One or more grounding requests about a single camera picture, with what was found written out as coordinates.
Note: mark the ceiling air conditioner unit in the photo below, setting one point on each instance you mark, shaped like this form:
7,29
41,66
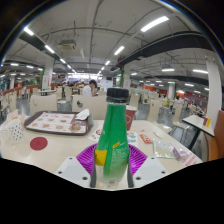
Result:
67,44

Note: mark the crumpled white napkin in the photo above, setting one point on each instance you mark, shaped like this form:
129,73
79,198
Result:
82,115

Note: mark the group of ceiling lights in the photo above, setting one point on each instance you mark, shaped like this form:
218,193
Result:
154,24

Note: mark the brown food piece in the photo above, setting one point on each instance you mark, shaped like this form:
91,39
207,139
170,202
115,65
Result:
75,127

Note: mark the white table with black leg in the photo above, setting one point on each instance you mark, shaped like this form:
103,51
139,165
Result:
197,122

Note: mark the dark brown food tray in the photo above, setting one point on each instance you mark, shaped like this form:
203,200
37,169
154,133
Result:
88,128

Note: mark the green drink bottle black cap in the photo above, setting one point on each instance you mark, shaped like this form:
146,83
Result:
113,140

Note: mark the red paper cup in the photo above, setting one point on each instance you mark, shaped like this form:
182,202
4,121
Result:
130,116

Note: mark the orange wooden chair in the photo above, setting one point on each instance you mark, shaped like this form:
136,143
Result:
218,136

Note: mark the person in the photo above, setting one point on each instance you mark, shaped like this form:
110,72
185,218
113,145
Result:
87,90

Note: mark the group of beige chairs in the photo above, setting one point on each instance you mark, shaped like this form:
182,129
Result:
153,108

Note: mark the printed paper tray liner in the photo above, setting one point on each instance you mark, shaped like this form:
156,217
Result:
50,121

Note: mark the colourful sticker sheet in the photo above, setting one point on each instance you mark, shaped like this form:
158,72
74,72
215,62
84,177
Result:
96,133

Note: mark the beige chair with round hole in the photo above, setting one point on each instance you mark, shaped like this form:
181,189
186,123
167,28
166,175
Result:
95,106
43,104

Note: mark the red white paper slip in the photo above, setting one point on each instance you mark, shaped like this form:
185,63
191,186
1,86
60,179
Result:
191,159

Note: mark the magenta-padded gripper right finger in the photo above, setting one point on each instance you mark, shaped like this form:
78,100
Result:
150,170

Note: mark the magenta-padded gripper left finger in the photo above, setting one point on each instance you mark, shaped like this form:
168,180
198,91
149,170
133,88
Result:
71,170

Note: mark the paper wrapper with fried food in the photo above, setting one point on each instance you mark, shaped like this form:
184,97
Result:
15,115

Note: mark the white mug with black dots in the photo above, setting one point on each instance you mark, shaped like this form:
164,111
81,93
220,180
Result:
14,130

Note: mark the flat round red coaster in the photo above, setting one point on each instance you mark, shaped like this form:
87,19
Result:
38,143

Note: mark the clear plastic bag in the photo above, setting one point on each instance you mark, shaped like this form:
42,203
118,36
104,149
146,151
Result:
164,149

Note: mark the red sauce packet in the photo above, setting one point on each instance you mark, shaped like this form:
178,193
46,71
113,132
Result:
145,138

